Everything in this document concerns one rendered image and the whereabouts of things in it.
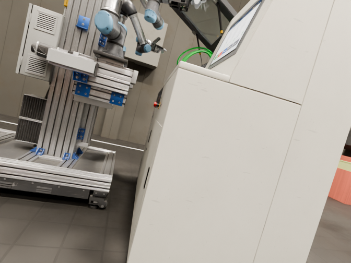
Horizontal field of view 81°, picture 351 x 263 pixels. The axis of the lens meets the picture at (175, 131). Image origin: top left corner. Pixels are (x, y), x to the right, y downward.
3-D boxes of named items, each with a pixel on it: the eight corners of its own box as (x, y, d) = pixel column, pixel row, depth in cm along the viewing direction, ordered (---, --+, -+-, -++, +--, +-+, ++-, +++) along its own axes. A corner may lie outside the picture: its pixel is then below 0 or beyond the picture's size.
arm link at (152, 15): (158, 27, 132) (163, 10, 132) (153, 18, 121) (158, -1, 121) (147, 25, 134) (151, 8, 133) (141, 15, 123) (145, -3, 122)
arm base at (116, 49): (100, 51, 136) (103, 36, 135) (102, 56, 150) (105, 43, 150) (123, 59, 140) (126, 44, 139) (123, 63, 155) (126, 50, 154)
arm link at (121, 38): (126, 48, 149) (131, 30, 148) (118, 41, 136) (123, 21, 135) (112, 45, 152) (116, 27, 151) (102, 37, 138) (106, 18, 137)
